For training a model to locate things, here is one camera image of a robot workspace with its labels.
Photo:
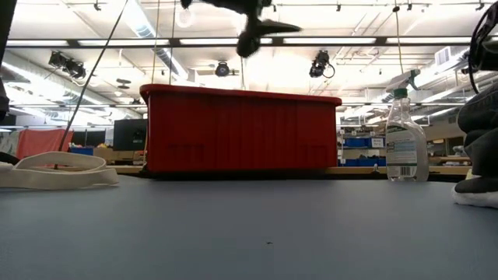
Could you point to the white lace garment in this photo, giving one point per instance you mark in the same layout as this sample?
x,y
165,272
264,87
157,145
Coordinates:
x,y
474,198

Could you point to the black background monitor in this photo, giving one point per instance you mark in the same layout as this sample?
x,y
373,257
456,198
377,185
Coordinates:
x,y
130,134

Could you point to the clear plastic spray bottle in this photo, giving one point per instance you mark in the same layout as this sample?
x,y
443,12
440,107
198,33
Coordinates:
x,y
406,148

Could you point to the cream canvas tote bag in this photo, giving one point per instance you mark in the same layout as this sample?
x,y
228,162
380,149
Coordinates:
x,y
58,179

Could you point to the blue table mat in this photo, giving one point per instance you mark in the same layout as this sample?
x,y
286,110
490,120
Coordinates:
x,y
249,233

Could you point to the overhead LED light bar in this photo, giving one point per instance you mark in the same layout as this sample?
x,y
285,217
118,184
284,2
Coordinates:
x,y
233,40

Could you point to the silver air duct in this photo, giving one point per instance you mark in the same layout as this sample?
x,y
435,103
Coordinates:
x,y
171,62

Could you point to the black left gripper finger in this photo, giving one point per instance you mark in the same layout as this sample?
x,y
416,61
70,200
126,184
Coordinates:
x,y
249,44
276,27

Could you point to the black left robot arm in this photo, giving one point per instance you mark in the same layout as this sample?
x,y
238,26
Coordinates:
x,y
5,39

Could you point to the light wooden desk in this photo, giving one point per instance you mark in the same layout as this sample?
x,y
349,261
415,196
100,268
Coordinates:
x,y
362,170

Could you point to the dark grey garment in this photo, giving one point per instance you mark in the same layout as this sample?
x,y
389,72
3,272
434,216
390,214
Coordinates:
x,y
482,128

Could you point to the black overhead camera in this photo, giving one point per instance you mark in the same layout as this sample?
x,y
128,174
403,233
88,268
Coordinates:
x,y
222,69

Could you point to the red plastic laundry basket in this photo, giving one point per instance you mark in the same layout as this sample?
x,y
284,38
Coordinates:
x,y
241,132

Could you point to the blue storage bin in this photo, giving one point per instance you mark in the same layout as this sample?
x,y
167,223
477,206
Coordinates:
x,y
356,142
362,162
81,151

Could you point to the red hanging cloth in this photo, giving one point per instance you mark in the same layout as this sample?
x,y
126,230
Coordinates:
x,y
43,142

